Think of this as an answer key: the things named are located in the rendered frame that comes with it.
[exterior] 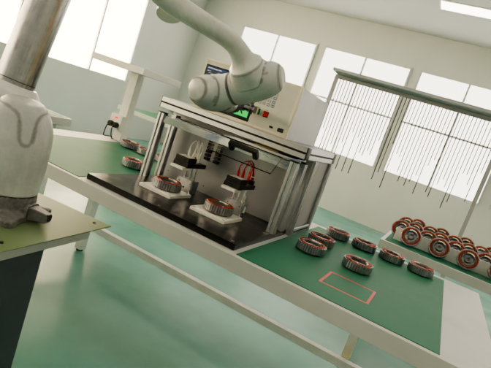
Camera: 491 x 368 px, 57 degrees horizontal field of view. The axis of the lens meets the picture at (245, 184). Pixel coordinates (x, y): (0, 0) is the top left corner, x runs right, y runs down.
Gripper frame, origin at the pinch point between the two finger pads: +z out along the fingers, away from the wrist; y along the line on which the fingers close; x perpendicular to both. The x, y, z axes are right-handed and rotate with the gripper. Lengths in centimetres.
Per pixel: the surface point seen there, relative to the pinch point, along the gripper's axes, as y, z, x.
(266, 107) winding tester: 3.2, 4.3, 2.3
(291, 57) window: -255, 631, 121
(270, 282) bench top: 39, -35, -46
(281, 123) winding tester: 11.3, 4.3, -1.6
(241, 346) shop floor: 11, 58, -118
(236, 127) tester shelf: -4.9, 1.5, -8.6
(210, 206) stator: 3.1, -14.0, -37.6
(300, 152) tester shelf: 23.2, 1.5, -9.3
